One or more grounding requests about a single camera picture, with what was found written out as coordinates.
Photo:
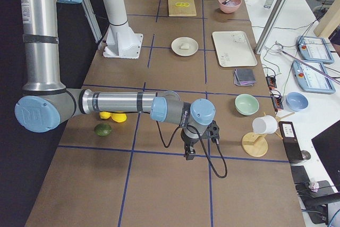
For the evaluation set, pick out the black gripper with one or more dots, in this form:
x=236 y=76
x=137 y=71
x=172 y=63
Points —
x=188 y=142

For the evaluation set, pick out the white bun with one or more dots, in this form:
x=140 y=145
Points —
x=185 y=46

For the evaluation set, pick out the cream bear tray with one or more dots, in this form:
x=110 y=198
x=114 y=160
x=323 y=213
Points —
x=233 y=49

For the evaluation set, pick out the wooden mug stand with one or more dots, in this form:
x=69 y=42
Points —
x=255 y=144

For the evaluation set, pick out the green bowl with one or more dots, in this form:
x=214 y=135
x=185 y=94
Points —
x=246 y=104

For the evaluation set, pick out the yellow lemon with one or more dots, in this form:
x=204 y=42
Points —
x=118 y=117
x=104 y=115

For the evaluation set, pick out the white mug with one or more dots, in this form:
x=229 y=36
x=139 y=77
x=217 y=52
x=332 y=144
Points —
x=264 y=125

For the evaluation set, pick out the green avocado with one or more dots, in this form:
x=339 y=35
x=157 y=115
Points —
x=102 y=129

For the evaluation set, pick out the folded grey purple cloth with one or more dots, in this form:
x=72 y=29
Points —
x=244 y=77

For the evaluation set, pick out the black card stand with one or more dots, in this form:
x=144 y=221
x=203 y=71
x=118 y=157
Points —
x=290 y=142

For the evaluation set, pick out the orange black connector block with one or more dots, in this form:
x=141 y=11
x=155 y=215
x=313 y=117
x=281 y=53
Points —
x=271 y=82
x=276 y=99

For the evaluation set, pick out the round cream plate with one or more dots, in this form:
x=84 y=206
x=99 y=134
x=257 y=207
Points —
x=175 y=46

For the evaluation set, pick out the blue bowl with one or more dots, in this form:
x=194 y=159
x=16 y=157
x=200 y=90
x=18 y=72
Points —
x=296 y=101

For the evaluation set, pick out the black monitor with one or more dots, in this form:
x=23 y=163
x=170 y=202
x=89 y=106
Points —
x=326 y=145

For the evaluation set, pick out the teach pendant tablet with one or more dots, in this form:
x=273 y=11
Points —
x=315 y=49
x=310 y=80

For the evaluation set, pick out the bamboo cutting board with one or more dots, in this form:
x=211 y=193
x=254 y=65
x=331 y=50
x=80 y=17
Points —
x=181 y=11

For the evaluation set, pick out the pink bowl with ice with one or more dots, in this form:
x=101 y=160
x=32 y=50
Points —
x=230 y=7

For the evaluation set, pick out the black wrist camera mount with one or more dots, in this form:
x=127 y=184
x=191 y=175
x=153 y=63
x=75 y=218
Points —
x=213 y=132

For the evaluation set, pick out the aluminium frame post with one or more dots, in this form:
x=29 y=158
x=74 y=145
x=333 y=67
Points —
x=269 y=25

